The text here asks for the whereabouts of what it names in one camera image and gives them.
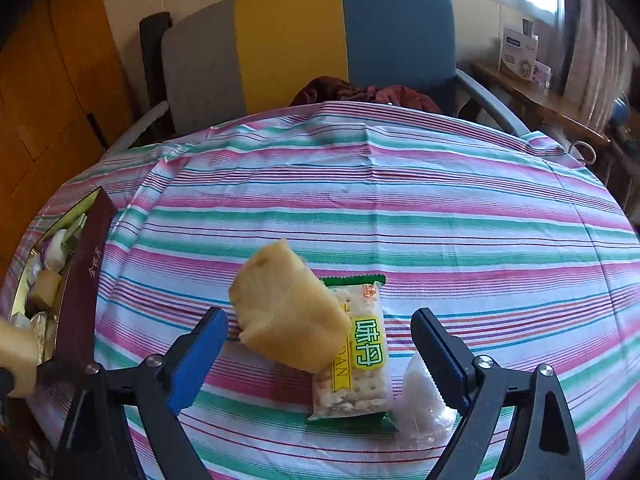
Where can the pink patterned curtain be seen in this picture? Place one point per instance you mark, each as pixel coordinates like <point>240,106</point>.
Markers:
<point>599,60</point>

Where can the grey yellow blue chair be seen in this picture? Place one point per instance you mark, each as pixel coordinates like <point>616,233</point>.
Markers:
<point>241,57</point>

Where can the green cracker packet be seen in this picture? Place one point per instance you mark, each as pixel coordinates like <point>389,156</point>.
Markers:
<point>357,382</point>

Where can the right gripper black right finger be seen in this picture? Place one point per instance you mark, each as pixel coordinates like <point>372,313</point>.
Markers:
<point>446,357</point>

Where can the clear plastic snack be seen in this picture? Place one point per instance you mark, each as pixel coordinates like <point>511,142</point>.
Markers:
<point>420,414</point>

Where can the yellow sponge cake piece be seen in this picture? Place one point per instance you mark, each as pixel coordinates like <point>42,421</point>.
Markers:
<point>285,313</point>

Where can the orange wooden wardrobe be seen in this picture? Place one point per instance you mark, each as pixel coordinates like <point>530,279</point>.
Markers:
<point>65,99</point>

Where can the striped tablecloth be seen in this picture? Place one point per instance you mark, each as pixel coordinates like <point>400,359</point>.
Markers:
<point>516,247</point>

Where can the white purple snack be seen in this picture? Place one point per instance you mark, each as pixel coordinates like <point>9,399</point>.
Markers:
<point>54,252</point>

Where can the wooden side desk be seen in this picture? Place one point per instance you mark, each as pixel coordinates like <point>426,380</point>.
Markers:
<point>546,104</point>

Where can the white carton box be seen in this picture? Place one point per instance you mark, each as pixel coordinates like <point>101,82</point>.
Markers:
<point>518,54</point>

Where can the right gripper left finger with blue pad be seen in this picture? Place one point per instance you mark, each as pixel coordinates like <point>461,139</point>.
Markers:
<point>191,357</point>

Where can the dark red cloth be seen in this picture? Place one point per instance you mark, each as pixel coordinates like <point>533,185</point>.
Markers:
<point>329,89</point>

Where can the gold tin tray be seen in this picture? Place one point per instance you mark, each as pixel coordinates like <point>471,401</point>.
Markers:
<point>66,331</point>

